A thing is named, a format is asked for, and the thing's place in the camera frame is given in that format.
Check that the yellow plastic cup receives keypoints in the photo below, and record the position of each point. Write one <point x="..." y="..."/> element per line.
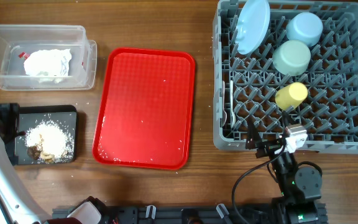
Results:
<point x="291" y="96"/>

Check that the black waste tray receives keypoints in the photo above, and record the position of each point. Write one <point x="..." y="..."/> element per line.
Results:
<point x="29" y="117"/>

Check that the grey dishwasher rack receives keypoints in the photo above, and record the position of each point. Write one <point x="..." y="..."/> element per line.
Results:
<point x="329" y="112"/>

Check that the small light blue saucer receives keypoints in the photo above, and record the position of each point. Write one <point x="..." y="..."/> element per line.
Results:
<point x="305" y="27"/>

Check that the clear plastic bin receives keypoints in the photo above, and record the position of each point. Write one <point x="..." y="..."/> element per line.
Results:
<point x="15" y="39"/>

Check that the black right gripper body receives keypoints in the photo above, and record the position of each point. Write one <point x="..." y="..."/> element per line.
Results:
<point x="268" y="148"/>

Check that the white plastic spoon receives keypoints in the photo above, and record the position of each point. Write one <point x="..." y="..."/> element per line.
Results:
<point x="224" y="117"/>

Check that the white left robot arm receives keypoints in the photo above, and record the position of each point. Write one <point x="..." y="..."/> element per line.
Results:
<point x="16" y="203"/>

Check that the light green bowl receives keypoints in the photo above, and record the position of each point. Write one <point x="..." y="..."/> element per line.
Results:
<point x="292" y="58"/>

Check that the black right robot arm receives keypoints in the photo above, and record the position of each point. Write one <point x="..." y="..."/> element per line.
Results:
<point x="299" y="182"/>

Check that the white napkin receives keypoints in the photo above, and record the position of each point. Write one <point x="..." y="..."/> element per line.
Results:
<point x="48" y="65"/>

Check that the red snack wrapper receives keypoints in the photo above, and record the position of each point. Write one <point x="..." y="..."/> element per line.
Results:
<point x="24" y="55"/>

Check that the food scraps and rice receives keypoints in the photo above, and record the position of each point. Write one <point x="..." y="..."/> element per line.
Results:
<point x="49" y="143"/>

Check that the white plastic fork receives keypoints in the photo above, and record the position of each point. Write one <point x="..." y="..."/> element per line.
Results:
<point x="233" y="116"/>

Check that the large light blue plate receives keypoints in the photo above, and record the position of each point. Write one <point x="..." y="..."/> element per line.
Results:
<point x="252" y="25"/>

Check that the red plastic tray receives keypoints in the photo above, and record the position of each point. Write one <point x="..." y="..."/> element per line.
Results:
<point x="146" y="108"/>

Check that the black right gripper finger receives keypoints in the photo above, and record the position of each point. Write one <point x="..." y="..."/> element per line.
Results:
<point x="287" y="120"/>
<point x="253" y="134"/>

